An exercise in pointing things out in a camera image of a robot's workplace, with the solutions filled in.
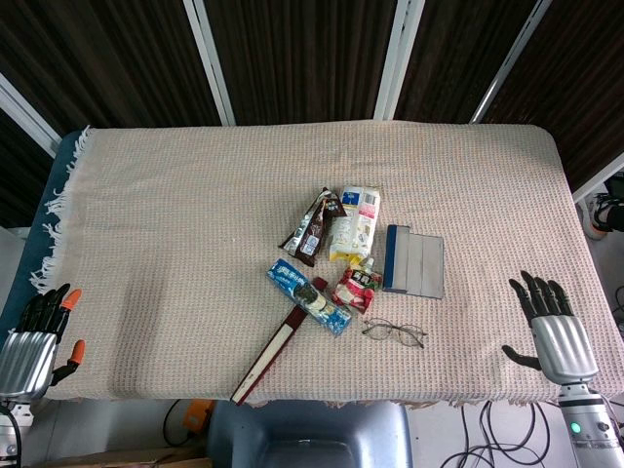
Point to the left robot hand, orange fingertips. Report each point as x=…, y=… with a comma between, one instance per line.
x=27, y=353

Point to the right robot hand, black fingers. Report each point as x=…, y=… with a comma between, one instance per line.
x=560, y=341

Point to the wire-frame eyeglasses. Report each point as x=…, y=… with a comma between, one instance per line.
x=412, y=336

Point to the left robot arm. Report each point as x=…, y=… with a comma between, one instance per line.
x=7, y=434

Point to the blue table pad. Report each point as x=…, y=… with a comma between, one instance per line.
x=29, y=244

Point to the white sneaker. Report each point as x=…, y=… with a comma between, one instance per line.
x=597, y=219

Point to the brown cardboard box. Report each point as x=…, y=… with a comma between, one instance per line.
x=122, y=458

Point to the orange device under table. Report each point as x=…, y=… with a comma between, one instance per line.
x=197, y=419

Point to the red and white drink pouch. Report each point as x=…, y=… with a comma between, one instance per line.
x=353, y=290

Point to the beige waffle weave blanket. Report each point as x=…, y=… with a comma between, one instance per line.
x=195, y=219

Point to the white and yellow snack bag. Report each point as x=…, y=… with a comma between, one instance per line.
x=353, y=224

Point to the dark red folded fan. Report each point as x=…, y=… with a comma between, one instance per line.
x=273, y=348

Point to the blue cookie box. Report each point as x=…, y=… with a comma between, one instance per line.
x=307, y=295

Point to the blue grey chair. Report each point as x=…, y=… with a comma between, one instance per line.
x=307, y=434

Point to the brown snack wrapper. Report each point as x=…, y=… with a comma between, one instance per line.
x=312, y=229

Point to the white frame post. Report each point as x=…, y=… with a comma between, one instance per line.
x=507, y=63
x=209, y=58
x=24, y=112
x=397, y=58
x=602, y=180

